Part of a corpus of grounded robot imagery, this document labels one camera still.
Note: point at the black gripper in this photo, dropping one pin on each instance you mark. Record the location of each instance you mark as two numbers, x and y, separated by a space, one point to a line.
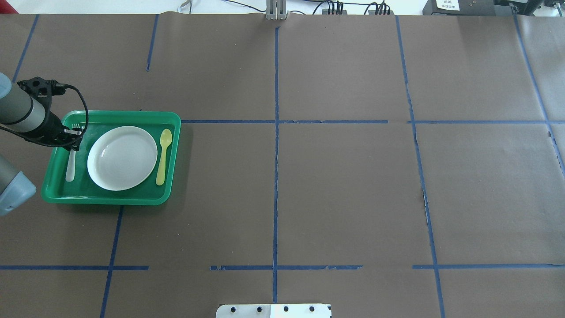
54 126

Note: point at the clear plastic fork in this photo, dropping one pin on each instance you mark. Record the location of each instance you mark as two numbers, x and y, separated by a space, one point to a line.
71 165

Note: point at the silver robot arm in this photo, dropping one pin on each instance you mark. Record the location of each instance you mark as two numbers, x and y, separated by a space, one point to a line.
25 111

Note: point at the white round plate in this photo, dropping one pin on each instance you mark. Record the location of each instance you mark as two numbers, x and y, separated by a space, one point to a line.
122 158

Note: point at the green plastic tray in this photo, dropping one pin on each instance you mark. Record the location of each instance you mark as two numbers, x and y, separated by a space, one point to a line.
82 190

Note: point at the yellow plastic spoon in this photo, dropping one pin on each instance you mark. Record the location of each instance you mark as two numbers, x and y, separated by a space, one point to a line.
165 141

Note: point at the black computer box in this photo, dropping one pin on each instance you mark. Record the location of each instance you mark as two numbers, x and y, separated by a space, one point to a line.
467 8

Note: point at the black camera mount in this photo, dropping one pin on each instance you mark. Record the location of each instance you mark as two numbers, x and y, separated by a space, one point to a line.
41 89

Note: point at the grey aluminium frame post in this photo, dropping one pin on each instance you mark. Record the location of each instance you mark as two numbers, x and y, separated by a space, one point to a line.
276 10

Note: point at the white pedestal base plate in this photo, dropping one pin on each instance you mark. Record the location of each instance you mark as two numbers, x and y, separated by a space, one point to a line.
292 310

